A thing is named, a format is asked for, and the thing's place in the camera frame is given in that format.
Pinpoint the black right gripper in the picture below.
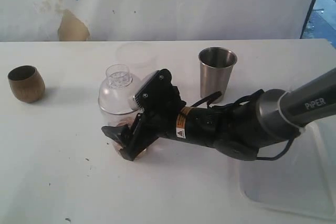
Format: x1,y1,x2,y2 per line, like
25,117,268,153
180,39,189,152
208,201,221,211
101,69,186,148

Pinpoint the clear measuring shaker cup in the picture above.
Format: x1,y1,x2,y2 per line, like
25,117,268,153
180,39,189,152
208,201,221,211
100,109,148,161

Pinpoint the clear dome shaker lid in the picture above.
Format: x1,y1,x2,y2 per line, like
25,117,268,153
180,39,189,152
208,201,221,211
98,64,141,115

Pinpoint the brown wooden cup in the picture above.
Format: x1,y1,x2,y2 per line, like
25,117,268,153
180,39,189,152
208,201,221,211
7,65,45,103

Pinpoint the stainless steel cup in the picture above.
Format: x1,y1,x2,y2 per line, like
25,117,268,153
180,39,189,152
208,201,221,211
198,47,237,103

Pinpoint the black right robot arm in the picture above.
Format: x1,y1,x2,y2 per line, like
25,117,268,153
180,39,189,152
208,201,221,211
102,69,335,161

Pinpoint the frosted plastic cup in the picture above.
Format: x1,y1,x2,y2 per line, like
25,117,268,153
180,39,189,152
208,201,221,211
115,41,158,79

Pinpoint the clear plastic tray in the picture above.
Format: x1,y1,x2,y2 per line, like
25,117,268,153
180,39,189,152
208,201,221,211
239,122,335,221

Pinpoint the dark window frame post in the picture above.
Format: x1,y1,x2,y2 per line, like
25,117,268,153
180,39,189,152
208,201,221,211
300,0,316,39

